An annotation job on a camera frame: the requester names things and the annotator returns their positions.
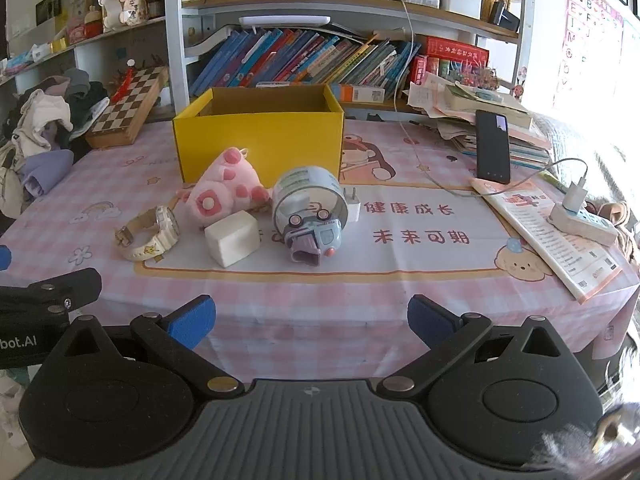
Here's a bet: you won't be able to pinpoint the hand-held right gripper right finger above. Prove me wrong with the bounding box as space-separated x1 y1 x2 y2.
377 295 577 403

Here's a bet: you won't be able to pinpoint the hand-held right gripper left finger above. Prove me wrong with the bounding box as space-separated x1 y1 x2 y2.
47 296 247 403

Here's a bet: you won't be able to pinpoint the white block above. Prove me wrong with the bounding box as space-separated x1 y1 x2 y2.
204 210 262 268

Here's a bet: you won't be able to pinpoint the cream wristwatch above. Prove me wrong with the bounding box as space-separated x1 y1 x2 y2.
115 205 181 262

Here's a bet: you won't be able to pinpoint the white charger plug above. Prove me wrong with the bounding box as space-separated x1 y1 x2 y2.
342 187 362 224

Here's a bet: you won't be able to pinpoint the pink plush pig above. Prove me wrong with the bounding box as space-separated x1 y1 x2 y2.
176 147 273 225

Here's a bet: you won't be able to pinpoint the blue-grey toy car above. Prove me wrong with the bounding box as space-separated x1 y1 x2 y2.
281 210 345 267

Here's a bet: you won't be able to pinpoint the grey tape roll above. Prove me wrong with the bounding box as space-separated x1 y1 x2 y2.
271 165 346 233

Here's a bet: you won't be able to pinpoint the yellow cardboard box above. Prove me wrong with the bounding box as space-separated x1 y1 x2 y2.
173 85 345 184

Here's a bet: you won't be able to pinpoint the printed booklet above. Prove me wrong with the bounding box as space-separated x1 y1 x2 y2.
470 177 626 305

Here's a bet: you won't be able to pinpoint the pile of clothes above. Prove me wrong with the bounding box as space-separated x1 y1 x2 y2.
0 67 111 221

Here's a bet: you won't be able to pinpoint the black smartphone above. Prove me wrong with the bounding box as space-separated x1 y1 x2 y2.
474 109 512 185

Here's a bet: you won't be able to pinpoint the white power strip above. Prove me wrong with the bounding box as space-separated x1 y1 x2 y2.
549 201 619 247

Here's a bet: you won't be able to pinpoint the wooden chessboard box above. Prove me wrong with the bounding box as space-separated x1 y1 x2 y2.
85 65 171 149

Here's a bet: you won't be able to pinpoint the white USB charger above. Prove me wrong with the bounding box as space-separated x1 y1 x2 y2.
562 176 591 212

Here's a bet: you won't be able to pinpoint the grey fluffy pompom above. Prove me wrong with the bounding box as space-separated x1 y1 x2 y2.
542 395 640 476

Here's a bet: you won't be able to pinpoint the red plastic toy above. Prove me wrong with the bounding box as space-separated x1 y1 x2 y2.
112 59 139 103

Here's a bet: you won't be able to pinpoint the stack of papers and books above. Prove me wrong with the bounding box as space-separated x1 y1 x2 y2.
407 72 553 171

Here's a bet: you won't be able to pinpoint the toothpaste box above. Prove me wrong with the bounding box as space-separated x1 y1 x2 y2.
332 83 387 104

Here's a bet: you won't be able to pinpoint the small artificial flowers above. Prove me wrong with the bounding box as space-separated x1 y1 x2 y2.
457 67 498 91

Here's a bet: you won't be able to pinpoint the white bookshelf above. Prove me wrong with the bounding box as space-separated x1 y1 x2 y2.
0 0 526 121

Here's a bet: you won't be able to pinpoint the red box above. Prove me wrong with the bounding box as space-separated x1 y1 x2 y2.
425 35 490 63

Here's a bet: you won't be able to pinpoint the row of children's books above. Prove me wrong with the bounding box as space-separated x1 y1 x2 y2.
189 27 426 98

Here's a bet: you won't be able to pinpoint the white lamp bar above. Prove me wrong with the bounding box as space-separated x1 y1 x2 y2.
239 15 332 28

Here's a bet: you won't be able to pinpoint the white charging cable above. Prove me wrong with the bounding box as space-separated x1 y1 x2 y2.
391 0 590 198

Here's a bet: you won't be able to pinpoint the alphabet wall poster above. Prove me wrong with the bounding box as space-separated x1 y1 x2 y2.
552 0 626 111

